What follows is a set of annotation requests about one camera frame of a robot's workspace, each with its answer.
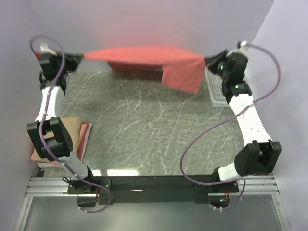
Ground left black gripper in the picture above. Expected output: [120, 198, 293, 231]
[53, 51, 84, 77]

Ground folded pink t shirt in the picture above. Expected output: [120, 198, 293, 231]
[30, 122, 90, 169]

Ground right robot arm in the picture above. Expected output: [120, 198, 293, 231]
[205, 50, 282, 192]

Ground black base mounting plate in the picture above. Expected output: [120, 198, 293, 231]
[67, 176, 239, 208]

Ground white plastic basket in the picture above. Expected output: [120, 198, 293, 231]
[205, 69, 229, 108]

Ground folded white t shirt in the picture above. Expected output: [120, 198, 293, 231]
[37, 123, 93, 169]

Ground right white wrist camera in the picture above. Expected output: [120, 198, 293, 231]
[237, 41, 249, 54]

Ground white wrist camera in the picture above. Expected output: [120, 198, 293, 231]
[237, 41, 249, 54]
[35, 43, 57, 58]

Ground aluminium rail frame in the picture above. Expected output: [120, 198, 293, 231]
[15, 175, 291, 231]

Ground red t shirt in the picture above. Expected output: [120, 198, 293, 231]
[83, 46, 205, 94]

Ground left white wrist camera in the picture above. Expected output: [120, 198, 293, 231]
[35, 43, 57, 58]

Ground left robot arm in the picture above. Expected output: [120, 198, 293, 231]
[26, 51, 96, 193]

